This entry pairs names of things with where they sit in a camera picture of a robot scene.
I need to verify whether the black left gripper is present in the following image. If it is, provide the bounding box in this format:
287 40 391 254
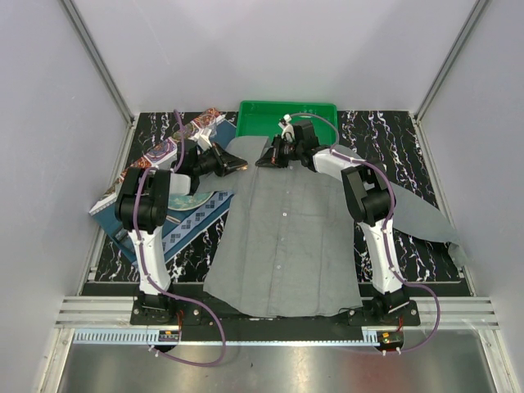
192 142 246 178

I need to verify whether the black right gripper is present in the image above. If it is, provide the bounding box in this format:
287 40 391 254
255 135 303 169

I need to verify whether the grey button shirt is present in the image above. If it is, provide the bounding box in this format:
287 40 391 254
202 135 470 318

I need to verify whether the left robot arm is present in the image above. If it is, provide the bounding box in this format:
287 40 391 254
115 139 248 325

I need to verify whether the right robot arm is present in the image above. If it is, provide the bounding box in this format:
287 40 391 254
255 115 409 325

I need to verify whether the green plastic tray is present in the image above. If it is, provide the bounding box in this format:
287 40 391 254
235 99 339 148

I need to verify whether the teal patterned plate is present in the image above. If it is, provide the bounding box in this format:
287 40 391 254
168 192 213 211

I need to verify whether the colourful patterned table runner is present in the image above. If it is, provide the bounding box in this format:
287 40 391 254
89 108 226 216

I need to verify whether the blue patterned placemat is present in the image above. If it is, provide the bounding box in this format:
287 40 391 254
89 136 233 265

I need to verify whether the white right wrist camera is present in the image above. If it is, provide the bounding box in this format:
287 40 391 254
278 114 295 142

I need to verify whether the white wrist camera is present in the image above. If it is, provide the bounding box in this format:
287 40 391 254
190 128 214 151
278 114 295 142

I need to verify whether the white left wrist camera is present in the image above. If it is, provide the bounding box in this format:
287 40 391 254
190 128 214 151

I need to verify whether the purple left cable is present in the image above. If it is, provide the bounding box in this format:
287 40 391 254
134 109 227 366

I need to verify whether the purple cable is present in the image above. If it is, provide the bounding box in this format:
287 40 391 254
134 109 227 366
288 111 441 355

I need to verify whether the left frame post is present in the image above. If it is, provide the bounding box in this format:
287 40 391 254
58 0 134 125

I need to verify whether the frame post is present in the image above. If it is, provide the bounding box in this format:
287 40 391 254
413 0 491 122
58 0 134 125

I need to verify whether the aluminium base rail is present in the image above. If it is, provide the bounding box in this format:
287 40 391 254
55 282 499 348

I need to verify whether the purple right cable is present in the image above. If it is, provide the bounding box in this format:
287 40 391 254
288 111 441 355

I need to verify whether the right frame post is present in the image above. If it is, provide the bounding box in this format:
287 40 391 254
413 0 491 122

